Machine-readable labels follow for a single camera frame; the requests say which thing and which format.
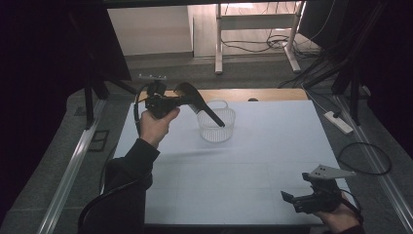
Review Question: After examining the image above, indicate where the black tripod stand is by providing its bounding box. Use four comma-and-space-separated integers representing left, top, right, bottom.
66, 9, 139, 131
279, 3, 391, 126

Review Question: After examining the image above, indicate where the white table cover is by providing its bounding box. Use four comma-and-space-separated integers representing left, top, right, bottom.
113, 99, 352, 226

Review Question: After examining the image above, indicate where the left hand-held gripper cable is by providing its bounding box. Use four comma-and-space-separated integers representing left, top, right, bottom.
77, 85, 154, 234

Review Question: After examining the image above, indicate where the person's right hand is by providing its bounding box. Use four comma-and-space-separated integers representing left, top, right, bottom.
313, 191, 362, 234

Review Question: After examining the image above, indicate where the hand-held gripper cable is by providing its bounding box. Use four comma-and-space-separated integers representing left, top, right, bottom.
77, 85, 154, 234
340, 188, 364, 226

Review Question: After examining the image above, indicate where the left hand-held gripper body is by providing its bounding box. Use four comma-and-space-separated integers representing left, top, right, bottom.
137, 73, 183, 120

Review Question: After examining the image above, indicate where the aluminium rail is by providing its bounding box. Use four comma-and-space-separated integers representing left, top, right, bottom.
334, 96, 413, 233
37, 98, 108, 234

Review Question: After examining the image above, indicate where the person's left hand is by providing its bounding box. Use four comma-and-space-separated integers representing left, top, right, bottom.
139, 106, 181, 150

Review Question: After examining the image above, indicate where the right hand-held gripper cable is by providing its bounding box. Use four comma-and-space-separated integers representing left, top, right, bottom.
340, 188, 364, 226

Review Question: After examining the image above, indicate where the white power strip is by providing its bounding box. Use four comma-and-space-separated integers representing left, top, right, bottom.
323, 110, 355, 136

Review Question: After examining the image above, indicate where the black rectangular floor frame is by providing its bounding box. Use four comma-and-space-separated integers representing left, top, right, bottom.
87, 129, 111, 153

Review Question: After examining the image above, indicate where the black looped cable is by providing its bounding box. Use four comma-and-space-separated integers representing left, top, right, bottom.
336, 141, 393, 176

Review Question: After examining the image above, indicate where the white power strip cable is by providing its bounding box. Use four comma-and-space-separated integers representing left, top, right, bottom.
301, 85, 329, 115

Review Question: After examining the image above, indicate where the bundle of black floor cables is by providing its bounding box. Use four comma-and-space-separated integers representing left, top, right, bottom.
221, 27, 322, 59

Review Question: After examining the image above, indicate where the black spatula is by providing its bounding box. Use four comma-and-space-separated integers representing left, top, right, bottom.
173, 82, 226, 128

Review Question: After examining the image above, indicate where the dark curtain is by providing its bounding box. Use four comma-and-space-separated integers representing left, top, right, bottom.
0, 0, 131, 215
298, 0, 413, 157

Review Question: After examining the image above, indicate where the white desk frame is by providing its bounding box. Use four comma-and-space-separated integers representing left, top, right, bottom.
213, 1, 306, 75

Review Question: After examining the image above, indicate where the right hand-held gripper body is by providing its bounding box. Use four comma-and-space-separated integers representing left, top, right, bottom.
293, 164, 357, 215

